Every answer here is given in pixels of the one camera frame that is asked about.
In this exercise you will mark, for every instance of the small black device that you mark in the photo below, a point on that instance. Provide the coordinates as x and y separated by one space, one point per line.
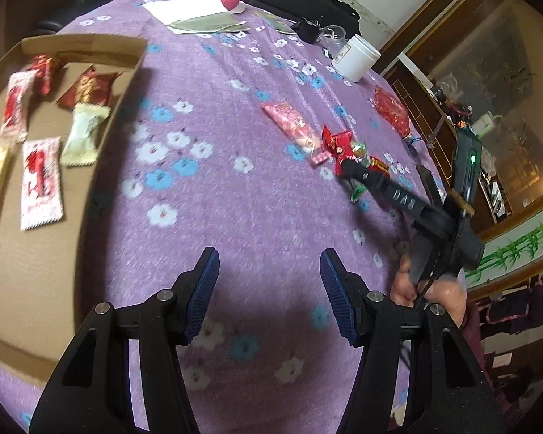
307 30

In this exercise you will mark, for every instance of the pink snack packet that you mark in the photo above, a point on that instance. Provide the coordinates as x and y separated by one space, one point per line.
294 129

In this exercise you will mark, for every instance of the small metal stand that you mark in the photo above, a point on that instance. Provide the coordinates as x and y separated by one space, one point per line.
416 141

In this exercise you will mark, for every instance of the red patterned pouch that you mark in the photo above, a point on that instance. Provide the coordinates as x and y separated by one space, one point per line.
391 110

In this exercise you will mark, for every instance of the small red yellow packet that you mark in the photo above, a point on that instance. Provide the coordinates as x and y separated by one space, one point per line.
379 166

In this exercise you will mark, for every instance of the white paper sheet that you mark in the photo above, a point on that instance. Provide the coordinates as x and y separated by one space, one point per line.
185 7

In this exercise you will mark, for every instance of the wooden glass cabinet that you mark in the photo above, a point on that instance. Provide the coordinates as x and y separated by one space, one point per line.
479 54

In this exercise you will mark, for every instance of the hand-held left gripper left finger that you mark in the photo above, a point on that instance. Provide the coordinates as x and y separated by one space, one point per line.
203 289

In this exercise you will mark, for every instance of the large white red snack packet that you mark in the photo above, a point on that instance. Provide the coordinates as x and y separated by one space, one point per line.
40 185

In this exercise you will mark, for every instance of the bamboo wall poster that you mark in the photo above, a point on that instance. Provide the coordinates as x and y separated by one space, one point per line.
520 242

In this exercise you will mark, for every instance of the grey green paper sheet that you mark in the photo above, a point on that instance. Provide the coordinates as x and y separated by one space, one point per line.
208 22

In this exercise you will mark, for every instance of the cream pillow snack packet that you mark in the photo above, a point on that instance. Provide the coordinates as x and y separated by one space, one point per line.
83 133

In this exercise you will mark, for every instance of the black flat device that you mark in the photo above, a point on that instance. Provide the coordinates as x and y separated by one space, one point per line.
430 181

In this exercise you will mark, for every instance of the white plastic jar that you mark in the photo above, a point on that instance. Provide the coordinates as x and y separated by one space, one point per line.
355 56

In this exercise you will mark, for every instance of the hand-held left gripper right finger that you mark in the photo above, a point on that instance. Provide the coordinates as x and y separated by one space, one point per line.
337 289

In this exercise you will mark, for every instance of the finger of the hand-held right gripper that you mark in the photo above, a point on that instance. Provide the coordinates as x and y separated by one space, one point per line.
398 196

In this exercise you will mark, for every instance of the cardboard box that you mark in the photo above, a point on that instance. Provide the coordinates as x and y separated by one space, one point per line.
49 271

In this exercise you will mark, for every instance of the red foil candy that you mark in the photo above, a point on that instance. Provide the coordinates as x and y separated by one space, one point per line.
43 70

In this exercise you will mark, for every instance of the small white red snack packet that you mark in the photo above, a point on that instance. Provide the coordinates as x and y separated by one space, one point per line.
16 106

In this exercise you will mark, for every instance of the clear glass cup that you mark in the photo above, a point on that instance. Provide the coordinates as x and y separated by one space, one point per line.
332 34

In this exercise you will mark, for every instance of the brown red snack packet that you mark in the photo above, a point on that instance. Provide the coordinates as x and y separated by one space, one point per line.
88 88

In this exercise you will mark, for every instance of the person's right hand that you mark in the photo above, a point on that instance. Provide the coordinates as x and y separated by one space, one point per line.
450 298

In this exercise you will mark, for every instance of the green wrapped candy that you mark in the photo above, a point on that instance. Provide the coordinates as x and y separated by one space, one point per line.
359 151

